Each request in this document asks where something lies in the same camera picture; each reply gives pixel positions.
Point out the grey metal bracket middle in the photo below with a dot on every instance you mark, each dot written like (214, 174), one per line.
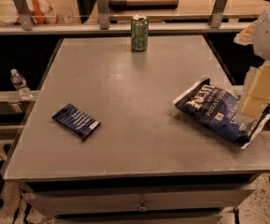
(103, 14)

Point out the blue kettle chips bag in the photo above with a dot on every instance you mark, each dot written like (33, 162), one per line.
(217, 108)

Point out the green soda can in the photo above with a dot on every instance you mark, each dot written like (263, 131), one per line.
(139, 32)

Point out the grey metal bracket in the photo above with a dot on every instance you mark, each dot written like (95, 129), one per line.
(217, 13)
(23, 11)
(103, 14)

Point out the grey metal bracket left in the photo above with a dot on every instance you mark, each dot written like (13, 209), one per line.
(23, 11)

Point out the grey table drawer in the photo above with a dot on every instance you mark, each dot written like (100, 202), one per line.
(94, 201)

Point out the white orange plastic bag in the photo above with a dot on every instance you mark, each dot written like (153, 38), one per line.
(16, 6)

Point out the grey metal bracket right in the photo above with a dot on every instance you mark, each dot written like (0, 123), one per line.
(217, 13)

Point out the blue rxbar blueberry wrapper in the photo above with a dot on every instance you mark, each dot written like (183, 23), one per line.
(76, 121)

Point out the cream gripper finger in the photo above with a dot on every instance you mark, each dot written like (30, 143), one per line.
(245, 37)
(256, 91)

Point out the clear plastic water bottle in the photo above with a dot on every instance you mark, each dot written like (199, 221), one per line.
(20, 85)

